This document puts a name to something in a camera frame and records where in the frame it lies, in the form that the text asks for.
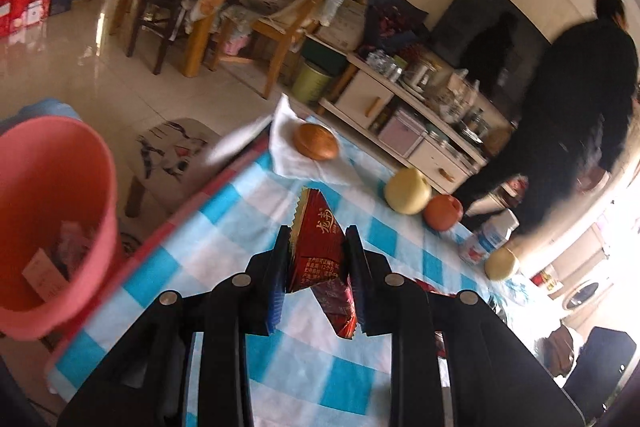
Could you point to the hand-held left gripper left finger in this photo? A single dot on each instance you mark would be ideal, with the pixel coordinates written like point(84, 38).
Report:
point(277, 307)

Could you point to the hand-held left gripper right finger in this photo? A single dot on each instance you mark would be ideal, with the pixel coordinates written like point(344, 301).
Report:
point(361, 312)

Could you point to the red snack wrapper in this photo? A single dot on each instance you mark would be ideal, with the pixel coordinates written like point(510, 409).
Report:
point(439, 343)
point(320, 247)

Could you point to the pink plastic bucket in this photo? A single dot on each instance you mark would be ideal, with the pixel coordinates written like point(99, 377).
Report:
point(50, 157)

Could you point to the blue checked tablecloth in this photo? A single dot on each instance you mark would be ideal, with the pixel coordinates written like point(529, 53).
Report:
point(200, 257)

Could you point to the orange round fruit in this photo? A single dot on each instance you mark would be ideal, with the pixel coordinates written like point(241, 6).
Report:
point(442, 213)

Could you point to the large yellow pear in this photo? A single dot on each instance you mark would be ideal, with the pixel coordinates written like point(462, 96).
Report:
point(407, 191)

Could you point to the white plastic bottle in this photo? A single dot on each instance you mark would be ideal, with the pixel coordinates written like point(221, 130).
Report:
point(487, 237)

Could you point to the small yellow pear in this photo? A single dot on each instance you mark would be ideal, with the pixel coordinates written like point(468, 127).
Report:
point(501, 264)

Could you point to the white paper napkin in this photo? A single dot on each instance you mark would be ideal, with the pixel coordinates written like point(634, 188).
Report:
point(290, 157)

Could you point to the pink storage box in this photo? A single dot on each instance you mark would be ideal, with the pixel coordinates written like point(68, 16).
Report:
point(400, 132)

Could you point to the cat print stool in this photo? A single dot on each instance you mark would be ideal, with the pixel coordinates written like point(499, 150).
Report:
point(170, 157)

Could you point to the brown bag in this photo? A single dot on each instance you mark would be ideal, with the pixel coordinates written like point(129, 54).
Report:
point(559, 349)

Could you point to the white television cabinet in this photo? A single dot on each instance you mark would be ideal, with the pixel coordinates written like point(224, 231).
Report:
point(360, 99)

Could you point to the green waste bin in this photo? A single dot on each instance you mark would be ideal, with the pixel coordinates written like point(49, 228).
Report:
point(311, 82)

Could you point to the row of jars and bottles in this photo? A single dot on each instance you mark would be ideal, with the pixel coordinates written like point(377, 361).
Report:
point(450, 97)

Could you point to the pale paper scrap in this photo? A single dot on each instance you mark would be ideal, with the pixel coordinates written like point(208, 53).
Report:
point(45, 277)

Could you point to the black chair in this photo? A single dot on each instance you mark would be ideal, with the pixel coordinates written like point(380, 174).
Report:
point(605, 367)

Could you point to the dark green box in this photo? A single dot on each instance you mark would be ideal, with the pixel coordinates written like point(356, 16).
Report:
point(325, 54)

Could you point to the wooden dining table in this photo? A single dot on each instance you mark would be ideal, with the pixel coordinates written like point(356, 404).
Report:
point(197, 52)

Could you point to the light wooden chair with cushion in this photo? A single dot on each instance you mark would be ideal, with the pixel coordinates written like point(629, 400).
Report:
point(285, 37)

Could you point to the white cardboard box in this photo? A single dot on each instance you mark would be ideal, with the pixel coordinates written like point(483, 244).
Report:
point(345, 24)

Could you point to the dark blue flower bouquet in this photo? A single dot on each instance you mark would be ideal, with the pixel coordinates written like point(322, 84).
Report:
point(395, 19)

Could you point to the black television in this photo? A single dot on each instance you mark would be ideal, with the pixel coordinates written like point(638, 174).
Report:
point(465, 22)

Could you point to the blue plastic stool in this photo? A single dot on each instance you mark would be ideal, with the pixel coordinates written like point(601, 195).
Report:
point(40, 109)

